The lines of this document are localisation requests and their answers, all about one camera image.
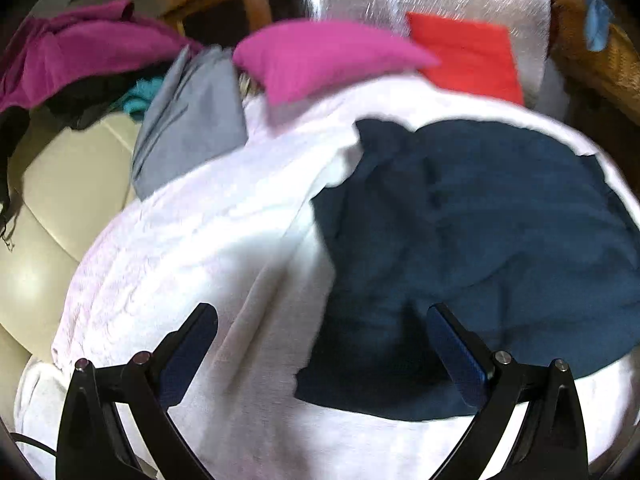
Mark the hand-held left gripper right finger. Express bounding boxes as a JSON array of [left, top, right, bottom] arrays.
[[426, 302, 592, 480]]

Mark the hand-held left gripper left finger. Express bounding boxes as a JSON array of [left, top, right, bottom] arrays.
[[55, 302, 219, 480]]

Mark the navy blue jacket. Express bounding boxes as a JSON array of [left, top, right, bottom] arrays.
[[295, 117, 640, 422]]

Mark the white fleece blanket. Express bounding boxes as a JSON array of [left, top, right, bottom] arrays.
[[12, 72, 640, 480]]

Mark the grey cloth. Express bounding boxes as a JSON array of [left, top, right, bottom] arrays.
[[131, 45, 248, 201]]

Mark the teal cloth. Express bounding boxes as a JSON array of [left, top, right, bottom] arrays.
[[112, 77, 163, 122]]

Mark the black garment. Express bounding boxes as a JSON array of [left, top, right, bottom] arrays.
[[0, 67, 166, 251]]

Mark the red cloth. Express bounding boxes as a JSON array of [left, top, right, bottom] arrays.
[[406, 11, 525, 106]]

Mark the wicker basket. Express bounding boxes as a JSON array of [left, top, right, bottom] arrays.
[[547, 0, 640, 111]]

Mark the magenta pillow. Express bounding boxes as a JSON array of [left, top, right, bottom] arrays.
[[232, 19, 441, 106]]

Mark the magenta garment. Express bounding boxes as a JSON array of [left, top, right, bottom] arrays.
[[0, 0, 201, 113]]

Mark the light blue cloth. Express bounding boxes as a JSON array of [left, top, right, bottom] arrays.
[[585, 0, 615, 52]]

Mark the black cable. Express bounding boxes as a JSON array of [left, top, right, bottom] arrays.
[[10, 432, 58, 456]]

